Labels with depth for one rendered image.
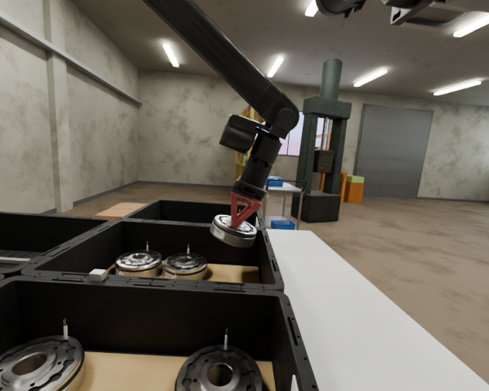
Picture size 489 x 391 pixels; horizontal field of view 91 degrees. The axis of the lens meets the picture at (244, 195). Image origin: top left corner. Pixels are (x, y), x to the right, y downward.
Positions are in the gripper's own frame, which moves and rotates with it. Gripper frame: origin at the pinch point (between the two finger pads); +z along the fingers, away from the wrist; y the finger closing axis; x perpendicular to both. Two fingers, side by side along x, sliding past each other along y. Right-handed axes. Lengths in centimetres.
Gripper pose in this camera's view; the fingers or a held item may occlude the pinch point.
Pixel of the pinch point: (236, 219)
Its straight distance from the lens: 55.0
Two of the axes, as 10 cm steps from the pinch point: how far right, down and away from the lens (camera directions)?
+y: -0.2, 1.7, -9.8
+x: 9.2, 3.8, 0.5
